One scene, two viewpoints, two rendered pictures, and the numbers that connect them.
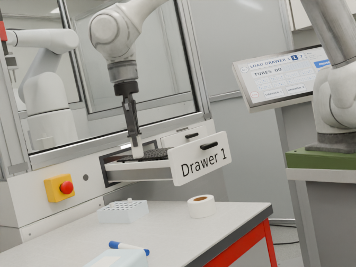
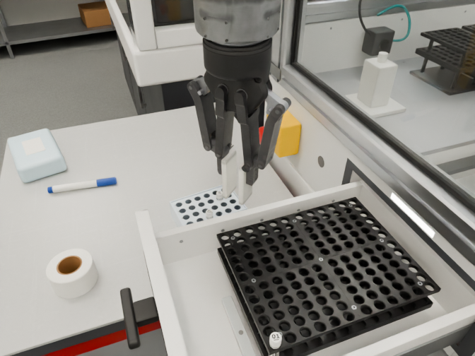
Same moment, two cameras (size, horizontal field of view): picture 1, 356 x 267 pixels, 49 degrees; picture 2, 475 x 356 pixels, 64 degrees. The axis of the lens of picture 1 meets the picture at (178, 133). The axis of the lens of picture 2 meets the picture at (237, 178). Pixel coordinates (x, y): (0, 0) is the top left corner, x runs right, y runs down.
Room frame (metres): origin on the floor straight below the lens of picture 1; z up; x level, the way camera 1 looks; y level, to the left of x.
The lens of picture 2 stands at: (1.43, -0.24, 1.28)
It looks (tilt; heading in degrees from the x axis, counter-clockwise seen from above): 38 degrees down; 118
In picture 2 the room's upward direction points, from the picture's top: straight up
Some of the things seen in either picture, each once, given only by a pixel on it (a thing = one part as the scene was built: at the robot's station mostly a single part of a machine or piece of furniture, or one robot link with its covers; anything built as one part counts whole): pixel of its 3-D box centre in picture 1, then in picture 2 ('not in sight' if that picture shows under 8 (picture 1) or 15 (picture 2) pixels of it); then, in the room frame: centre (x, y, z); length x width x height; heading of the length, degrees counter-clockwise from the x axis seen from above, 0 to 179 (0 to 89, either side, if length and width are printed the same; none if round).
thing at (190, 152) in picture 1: (202, 156); (167, 321); (1.24, -0.06, 0.87); 0.29 x 0.02 x 0.11; 139
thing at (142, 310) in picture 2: (206, 145); (141, 313); (1.22, -0.08, 0.91); 0.07 x 0.04 x 0.01; 139
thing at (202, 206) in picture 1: (202, 206); (72, 273); (1.01, -0.02, 0.78); 0.07 x 0.07 x 0.04
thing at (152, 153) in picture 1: (157, 161); (317, 275); (1.37, 0.09, 0.87); 0.22 x 0.18 x 0.06; 49
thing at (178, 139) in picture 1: (187, 143); not in sight; (1.69, -0.03, 0.87); 0.29 x 0.02 x 0.11; 139
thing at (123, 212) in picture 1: (122, 211); (208, 212); (1.13, 0.20, 0.78); 0.12 x 0.08 x 0.04; 55
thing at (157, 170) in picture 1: (156, 162); (323, 275); (1.38, 0.10, 0.86); 0.40 x 0.26 x 0.06; 49
